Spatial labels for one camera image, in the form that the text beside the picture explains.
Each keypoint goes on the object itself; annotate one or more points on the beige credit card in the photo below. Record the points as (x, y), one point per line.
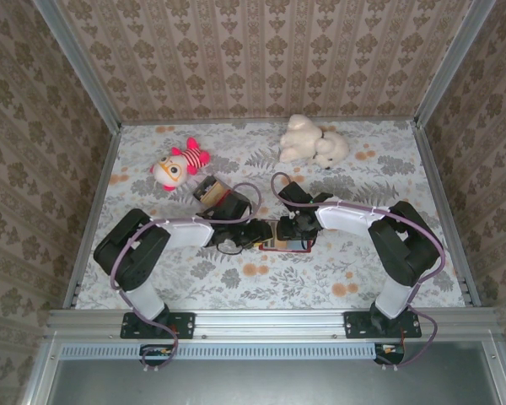
(214, 195)
(279, 244)

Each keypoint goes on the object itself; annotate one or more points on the red leather card holder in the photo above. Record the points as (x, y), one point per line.
(293, 244)

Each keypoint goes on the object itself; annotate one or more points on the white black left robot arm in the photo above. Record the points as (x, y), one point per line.
(185, 234)

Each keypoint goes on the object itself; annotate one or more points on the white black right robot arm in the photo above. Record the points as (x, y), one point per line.
(346, 217)

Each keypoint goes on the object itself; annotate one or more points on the floral patterned table cover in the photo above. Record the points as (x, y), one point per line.
(278, 287)

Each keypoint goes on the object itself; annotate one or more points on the clear plastic box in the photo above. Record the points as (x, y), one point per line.
(206, 185)

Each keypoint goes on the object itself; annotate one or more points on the white plush dog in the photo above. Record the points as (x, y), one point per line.
(303, 143)

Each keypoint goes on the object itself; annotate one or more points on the pink striped plush doll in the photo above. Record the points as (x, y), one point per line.
(170, 171)

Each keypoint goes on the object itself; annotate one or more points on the grey metal panel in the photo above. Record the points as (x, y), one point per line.
(257, 384)

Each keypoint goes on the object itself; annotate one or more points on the small black connector box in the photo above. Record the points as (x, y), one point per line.
(152, 351)
(390, 354)

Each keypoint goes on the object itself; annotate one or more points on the wide aluminium frame rail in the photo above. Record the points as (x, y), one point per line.
(270, 322)

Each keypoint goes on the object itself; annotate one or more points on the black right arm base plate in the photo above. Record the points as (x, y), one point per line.
(354, 325)

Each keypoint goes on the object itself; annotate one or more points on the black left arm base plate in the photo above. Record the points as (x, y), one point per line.
(185, 325)

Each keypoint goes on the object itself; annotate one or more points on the aluminium frame post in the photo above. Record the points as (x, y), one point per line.
(451, 63)
(81, 63)

